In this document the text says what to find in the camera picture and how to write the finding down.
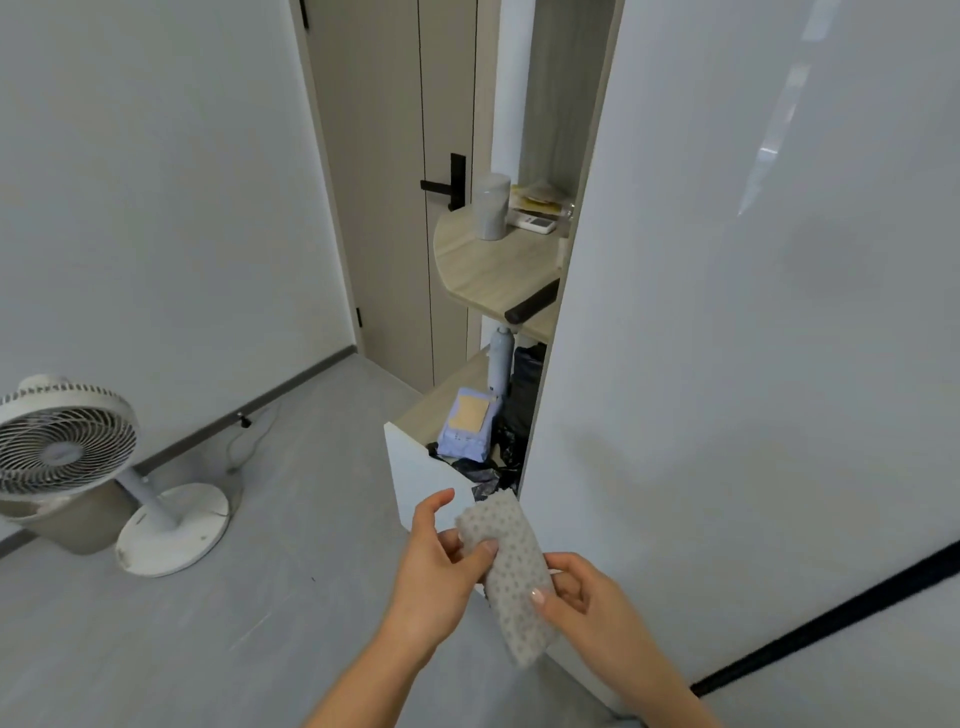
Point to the person's left hand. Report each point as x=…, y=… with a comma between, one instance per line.
x=431, y=592

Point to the person's right hand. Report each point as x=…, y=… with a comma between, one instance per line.
x=607, y=630

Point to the grey cleaning cloth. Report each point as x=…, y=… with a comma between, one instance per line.
x=510, y=562

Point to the purple wet wipes pack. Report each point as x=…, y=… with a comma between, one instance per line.
x=469, y=431

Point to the black plastic bag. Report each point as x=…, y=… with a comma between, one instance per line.
x=525, y=390

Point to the small white bottle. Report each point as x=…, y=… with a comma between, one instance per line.
x=500, y=364

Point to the hammer with black grip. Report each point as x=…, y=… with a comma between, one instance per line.
x=532, y=301

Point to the white wardrobe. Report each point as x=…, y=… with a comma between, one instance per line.
x=750, y=337

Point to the wood grain shelf cabinet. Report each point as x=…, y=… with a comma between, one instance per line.
x=487, y=262

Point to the grey waste bin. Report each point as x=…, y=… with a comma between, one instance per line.
x=75, y=521

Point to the white remote control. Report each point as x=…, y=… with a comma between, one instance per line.
x=534, y=223

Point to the frosted plastic cup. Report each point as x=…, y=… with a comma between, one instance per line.
x=491, y=210

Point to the white standing fan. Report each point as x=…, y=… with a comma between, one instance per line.
x=60, y=450

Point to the yellow white packet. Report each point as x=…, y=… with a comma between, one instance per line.
x=544, y=206

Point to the beige door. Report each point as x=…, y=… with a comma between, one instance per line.
x=382, y=187

